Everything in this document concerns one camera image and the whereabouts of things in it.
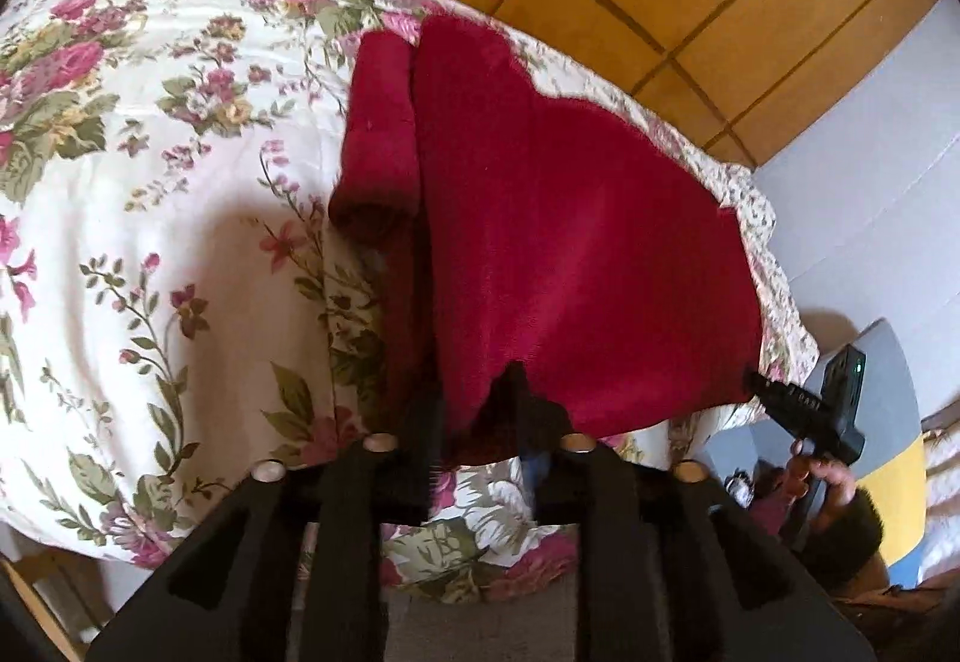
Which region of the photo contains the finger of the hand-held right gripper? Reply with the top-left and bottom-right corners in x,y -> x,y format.
741,369 -> 788,419

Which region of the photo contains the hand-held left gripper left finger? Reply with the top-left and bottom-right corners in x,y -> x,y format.
86,362 -> 445,662

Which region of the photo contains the dark red towel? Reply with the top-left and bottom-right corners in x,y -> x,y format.
328,13 -> 766,468

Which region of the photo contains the floral blanket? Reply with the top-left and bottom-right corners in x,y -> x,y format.
0,0 -> 822,604

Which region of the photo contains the light wooden frame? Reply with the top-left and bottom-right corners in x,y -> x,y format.
0,548 -> 113,642

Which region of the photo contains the person's right hand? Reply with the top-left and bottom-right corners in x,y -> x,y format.
786,441 -> 857,532

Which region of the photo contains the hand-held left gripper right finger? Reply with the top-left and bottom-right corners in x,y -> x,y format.
487,362 -> 875,662

